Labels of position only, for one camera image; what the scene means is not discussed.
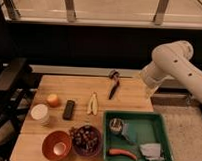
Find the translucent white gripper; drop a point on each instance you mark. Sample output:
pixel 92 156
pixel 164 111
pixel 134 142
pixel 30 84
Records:
pixel 151 85

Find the black dish brush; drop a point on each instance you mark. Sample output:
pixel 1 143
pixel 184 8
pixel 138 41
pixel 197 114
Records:
pixel 115 77

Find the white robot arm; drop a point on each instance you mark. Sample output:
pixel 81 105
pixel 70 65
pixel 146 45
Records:
pixel 173 59

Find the dark bowl of grapes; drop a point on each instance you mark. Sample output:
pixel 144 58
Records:
pixel 86 140

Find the red bowl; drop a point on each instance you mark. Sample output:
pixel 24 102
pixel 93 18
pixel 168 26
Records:
pixel 56 146

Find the green plastic tray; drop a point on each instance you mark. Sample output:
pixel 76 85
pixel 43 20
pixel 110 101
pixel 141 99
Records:
pixel 142 128

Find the small metal can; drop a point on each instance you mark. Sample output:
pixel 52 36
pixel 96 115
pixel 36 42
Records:
pixel 116 125

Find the grey cloth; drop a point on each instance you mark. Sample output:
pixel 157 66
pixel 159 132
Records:
pixel 152 151

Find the orange carrot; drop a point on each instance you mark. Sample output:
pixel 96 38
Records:
pixel 117 152

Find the black remote control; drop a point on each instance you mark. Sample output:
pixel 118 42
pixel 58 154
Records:
pixel 68 110

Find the orange fruit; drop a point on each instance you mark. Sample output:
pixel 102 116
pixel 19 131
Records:
pixel 53 100

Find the white cylindrical container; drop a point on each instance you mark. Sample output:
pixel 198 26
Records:
pixel 40 114

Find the black chair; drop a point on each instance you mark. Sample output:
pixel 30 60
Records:
pixel 15 81

